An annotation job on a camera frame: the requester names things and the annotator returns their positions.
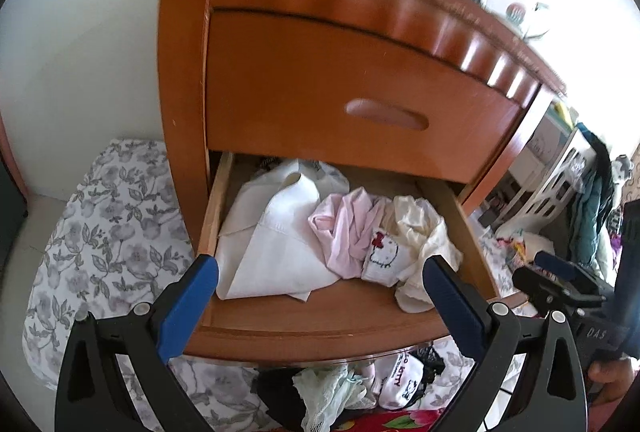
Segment cream lace garment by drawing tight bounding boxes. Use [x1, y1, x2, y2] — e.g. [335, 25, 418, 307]
[394, 196, 463, 314]

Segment colourful snack packets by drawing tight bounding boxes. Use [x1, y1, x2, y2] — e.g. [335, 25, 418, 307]
[496, 230, 528, 273]

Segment red patterned blanket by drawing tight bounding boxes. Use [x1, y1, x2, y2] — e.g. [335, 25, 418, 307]
[331, 410, 442, 432]

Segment grey floral blanket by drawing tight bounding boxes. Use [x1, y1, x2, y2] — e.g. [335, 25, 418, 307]
[22, 138, 532, 432]

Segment pink board by wall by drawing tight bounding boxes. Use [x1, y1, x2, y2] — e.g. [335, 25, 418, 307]
[0, 117, 29, 200]

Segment white folded garment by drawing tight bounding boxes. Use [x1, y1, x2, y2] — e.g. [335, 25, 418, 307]
[215, 159, 349, 302]

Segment white lattice shelf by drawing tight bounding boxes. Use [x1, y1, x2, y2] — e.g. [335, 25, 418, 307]
[474, 100, 596, 236]

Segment pink garment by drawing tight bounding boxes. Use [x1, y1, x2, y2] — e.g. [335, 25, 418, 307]
[308, 187, 392, 279]

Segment mint green lace garment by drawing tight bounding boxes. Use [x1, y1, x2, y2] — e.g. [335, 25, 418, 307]
[292, 365, 375, 432]

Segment white hello kitty sock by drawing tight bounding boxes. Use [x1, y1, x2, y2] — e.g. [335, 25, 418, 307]
[360, 227, 413, 288]

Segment wooden drawer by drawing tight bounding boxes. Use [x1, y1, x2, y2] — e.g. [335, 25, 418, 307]
[186, 166, 501, 366]
[206, 10, 520, 183]

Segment wooden nightstand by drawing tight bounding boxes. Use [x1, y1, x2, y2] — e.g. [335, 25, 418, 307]
[146, 0, 568, 368]

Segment black beanie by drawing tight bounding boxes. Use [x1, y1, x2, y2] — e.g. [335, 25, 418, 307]
[255, 368, 306, 431]

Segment black lace garment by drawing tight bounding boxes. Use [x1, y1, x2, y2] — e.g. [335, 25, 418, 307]
[410, 344, 446, 391]

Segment dark green jacket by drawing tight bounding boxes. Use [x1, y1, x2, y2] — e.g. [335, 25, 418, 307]
[568, 122, 614, 275]

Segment right hand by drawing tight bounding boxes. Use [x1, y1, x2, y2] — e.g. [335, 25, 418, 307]
[588, 357, 636, 406]

